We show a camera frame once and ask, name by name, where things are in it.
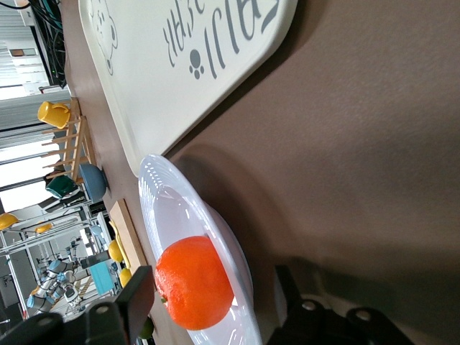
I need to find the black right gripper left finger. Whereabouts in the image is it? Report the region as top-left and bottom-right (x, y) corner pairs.
(83, 264), (156, 345)

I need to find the dark green mug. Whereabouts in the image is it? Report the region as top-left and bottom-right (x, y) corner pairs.
(45, 175), (79, 201)

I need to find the blue bowl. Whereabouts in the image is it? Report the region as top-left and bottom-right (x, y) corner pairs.
(78, 163), (109, 203)

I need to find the yellow mug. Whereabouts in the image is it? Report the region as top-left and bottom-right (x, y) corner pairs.
(37, 101), (71, 130)

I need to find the teal cabinet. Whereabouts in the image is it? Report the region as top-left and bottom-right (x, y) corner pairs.
(89, 261), (118, 296)

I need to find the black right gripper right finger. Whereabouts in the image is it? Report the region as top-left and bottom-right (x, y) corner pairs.
(275, 264), (341, 345)

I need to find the wooden cutting board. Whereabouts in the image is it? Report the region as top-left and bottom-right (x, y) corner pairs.
(109, 198), (149, 275)

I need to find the wooden mug rack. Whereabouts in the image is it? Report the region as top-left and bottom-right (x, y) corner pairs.
(41, 96), (97, 185)

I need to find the orange fruit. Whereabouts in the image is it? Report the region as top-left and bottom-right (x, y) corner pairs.
(154, 235), (235, 331)

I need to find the green lime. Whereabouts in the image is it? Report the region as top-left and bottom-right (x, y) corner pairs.
(138, 316), (156, 341)

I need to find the cream bear print tray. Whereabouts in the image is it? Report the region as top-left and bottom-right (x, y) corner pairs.
(78, 0), (300, 178)

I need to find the lavender round plate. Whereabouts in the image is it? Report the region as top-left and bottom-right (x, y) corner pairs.
(138, 154), (263, 345)

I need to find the yellow plastic knife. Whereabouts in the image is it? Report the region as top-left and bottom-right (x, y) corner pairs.
(109, 218), (131, 270)

